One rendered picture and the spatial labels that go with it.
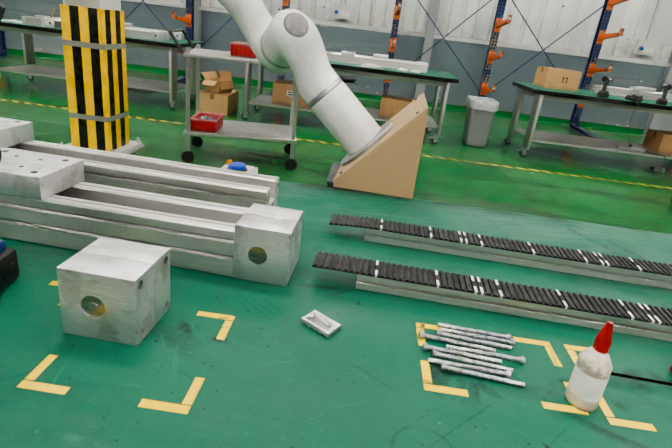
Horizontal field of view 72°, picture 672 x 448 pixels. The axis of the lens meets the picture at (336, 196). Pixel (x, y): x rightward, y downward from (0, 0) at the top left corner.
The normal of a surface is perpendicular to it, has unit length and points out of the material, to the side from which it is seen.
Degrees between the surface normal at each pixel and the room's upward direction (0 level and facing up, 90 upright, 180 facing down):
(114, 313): 90
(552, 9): 90
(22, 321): 0
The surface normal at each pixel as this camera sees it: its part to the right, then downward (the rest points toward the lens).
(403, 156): -0.15, 0.33
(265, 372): 0.11, -0.93
